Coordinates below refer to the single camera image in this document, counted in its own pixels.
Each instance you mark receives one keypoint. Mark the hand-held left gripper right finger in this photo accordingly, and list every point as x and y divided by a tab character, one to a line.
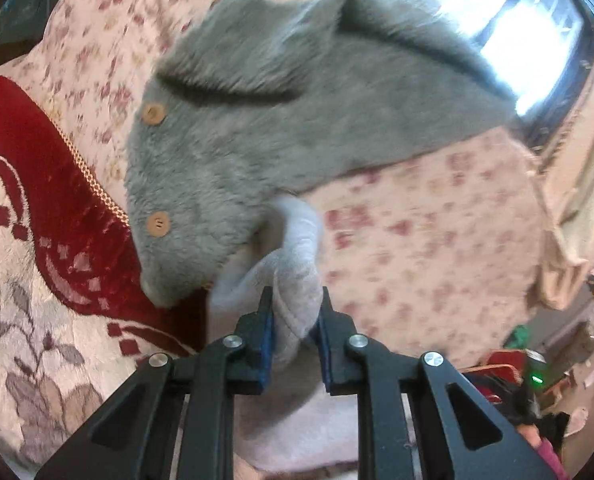
323	355

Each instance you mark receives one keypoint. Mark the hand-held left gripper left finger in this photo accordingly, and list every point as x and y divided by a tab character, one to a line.
266	352

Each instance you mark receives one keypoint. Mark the light grey pants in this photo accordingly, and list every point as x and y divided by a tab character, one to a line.
297	270

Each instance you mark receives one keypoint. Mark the floral bed sheet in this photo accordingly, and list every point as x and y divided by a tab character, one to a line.
427	240

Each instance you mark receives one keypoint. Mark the beige curtain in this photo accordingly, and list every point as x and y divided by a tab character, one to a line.
577	185

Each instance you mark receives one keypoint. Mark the grey fluffy buttoned jacket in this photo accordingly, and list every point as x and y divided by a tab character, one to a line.
257	135

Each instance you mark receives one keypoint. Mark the red patterned blanket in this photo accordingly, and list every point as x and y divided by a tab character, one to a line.
27	125

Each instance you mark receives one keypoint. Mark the window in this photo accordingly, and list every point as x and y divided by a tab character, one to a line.
527	35

